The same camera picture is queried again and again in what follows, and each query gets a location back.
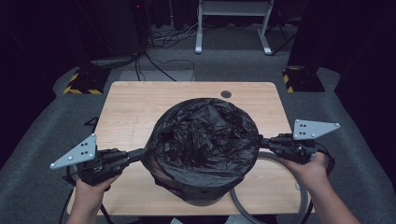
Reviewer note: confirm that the person's left hand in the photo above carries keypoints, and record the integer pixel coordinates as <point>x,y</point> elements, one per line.
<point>90,193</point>

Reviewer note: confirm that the white metal stand frame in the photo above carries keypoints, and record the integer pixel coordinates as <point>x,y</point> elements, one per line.
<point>199,37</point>

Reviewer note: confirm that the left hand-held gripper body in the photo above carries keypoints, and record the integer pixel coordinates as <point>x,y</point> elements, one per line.
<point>106,163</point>

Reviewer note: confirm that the person's right hand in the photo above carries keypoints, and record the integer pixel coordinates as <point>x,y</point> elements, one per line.
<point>311,174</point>

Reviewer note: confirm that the black table edge bracket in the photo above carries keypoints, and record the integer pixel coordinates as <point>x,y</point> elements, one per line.
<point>92,122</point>

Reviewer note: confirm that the bin with black bag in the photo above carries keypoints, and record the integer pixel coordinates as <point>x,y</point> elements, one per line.
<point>205,140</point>

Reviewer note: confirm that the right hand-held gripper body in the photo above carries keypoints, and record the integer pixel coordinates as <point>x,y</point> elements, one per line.
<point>295,146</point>

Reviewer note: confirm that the yellow black striped base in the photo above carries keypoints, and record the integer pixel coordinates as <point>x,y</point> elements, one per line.
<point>303,81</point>
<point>87,82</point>

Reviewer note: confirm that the round grey table grommet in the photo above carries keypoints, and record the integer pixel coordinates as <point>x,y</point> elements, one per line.
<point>226,94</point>

